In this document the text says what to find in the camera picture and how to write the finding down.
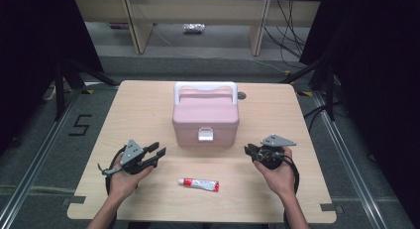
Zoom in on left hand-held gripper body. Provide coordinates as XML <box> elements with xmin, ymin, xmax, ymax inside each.
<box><xmin>97</xmin><ymin>139</ymin><xmax>157</xmax><ymax>176</ymax></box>

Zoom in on bundle of black floor cables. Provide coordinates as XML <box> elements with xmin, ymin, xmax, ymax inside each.
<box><xmin>263</xmin><ymin>0</ymin><xmax>309</xmax><ymax>70</ymax></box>

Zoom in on pink plastic storage box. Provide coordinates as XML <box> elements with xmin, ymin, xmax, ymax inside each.
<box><xmin>171</xmin><ymin>80</ymin><xmax>241</xmax><ymax>148</ymax></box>

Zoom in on person's left hand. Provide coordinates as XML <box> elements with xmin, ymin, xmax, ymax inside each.
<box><xmin>108</xmin><ymin>153</ymin><xmax>155</xmax><ymax>203</ymax></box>

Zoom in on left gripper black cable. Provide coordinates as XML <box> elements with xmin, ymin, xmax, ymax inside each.
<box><xmin>104</xmin><ymin>145</ymin><xmax>129</xmax><ymax>197</ymax></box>

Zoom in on black curtain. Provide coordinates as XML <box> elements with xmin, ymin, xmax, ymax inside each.
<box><xmin>298</xmin><ymin>0</ymin><xmax>420</xmax><ymax>225</ymax></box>
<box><xmin>0</xmin><ymin>0</ymin><xmax>104</xmax><ymax>158</ymax></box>

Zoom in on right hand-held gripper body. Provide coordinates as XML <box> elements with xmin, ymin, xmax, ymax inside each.
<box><xmin>252</xmin><ymin>133</ymin><xmax>297</xmax><ymax>171</ymax></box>

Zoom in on metal floor rail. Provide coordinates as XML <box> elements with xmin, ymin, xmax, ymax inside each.
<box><xmin>0</xmin><ymin>89</ymin><xmax>84</xmax><ymax>229</ymax></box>
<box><xmin>311</xmin><ymin>91</ymin><xmax>390</xmax><ymax>229</ymax></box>

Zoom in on person's right hand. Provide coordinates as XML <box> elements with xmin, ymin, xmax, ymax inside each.
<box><xmin>253</xmin><ymin>146</ymin><xmax>297</xmax><ymax>198</ymax></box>

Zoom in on silver foil packet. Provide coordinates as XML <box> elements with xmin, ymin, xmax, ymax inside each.
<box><xmin>182</xmin><ymin>23</ymin><xmax>206</xmax><ymax>35</ymax></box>

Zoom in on black metal stand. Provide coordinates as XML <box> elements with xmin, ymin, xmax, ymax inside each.
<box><xmin>280</xmin><ymin>58</ymin><xmax>337</xmax><ymax>122</ymax></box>
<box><xmin>53</xmin><ymin>57</ymin><xmax>120</xmax><ymax>122</ymax></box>

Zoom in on black floor cable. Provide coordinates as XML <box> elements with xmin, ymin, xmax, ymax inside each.
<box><xmin>302</xmin><ymin>104</ymin><xmax>332</xmax><ymax>133</ymax></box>

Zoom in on red and white ointment tube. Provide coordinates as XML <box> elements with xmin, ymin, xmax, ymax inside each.
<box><xmin>177</xmin><ymin>177</ymin><xmax>220</xmax><ymax>193</ymax></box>

